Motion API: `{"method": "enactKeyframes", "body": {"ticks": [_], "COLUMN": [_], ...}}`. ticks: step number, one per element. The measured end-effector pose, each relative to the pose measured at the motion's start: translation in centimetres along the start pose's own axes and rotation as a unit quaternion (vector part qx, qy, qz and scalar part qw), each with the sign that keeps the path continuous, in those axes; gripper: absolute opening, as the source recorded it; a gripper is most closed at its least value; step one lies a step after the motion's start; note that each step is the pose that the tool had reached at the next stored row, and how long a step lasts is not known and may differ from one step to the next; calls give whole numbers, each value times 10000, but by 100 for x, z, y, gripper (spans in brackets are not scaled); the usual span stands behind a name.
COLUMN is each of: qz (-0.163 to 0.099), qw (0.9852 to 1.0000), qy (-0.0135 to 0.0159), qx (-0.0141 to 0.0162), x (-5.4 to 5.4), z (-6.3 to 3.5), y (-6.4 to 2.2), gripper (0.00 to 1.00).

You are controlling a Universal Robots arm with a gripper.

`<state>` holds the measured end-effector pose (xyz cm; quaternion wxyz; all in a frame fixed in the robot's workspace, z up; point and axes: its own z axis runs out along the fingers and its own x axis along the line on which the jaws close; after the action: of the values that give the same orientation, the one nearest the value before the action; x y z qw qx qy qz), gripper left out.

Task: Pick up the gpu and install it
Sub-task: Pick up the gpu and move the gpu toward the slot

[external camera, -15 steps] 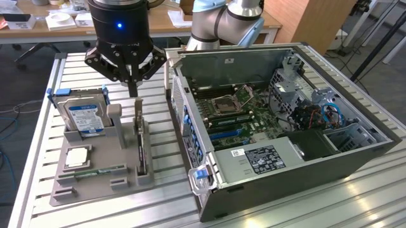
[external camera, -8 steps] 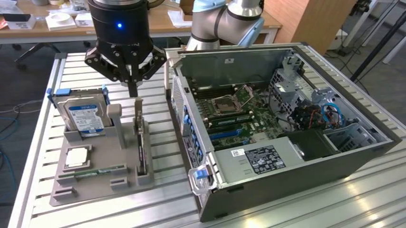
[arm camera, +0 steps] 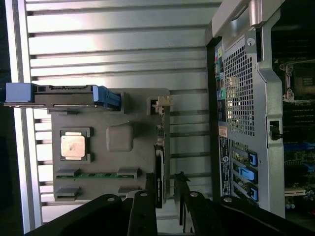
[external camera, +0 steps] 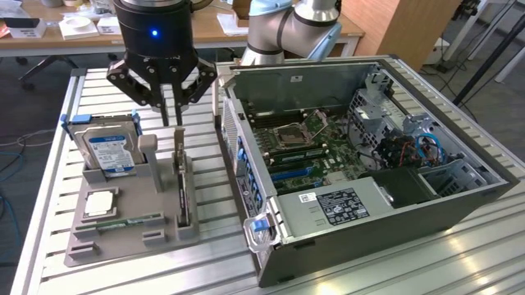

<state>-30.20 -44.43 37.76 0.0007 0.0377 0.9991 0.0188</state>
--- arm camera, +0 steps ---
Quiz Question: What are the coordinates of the grey plastic parts rack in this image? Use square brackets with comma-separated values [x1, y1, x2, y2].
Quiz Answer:
[48, 88, 170, 204]

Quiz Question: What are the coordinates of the white expansion slot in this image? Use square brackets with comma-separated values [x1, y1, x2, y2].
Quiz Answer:
[284, 187, 308, 197]

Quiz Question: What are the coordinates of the metal CPU socket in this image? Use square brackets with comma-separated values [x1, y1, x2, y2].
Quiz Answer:
[280, 59, 315, 101]

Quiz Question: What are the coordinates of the hard disk with blue caddy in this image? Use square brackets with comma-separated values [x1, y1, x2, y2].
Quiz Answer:
[3, 82, 121, 109]

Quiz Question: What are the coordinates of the green motherboard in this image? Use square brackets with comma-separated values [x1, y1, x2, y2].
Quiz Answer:
[270, 56, 315, 214]

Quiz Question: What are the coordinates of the green RAM stick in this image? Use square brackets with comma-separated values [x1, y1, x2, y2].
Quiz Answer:
[56, 172, 138, 179]

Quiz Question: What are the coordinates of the silver CPU chip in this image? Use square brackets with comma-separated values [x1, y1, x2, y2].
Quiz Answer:
[61, 132, 86, 160]

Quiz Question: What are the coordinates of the open dark PC case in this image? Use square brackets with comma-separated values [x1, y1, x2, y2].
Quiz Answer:
[205, 0, 315, 219]

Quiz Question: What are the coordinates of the blue card retention clip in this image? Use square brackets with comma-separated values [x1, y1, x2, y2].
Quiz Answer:
[248, 186, 259, 204]
[238, 166, 255, 180]
[247, 152, 258, 166]

